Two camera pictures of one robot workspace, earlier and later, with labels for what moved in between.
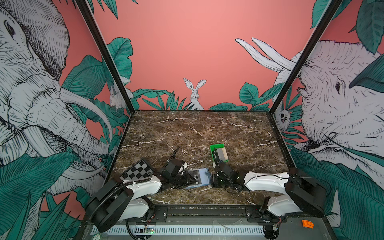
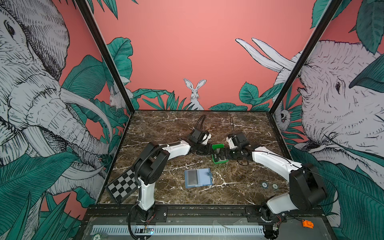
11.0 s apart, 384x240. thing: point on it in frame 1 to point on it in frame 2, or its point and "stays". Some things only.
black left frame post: [84, 6] stays
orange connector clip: [307, 223] stays
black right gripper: [214, 184] to [229, 156]
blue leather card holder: [204, 176] stays
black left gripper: [187, 180] to [208, 152]
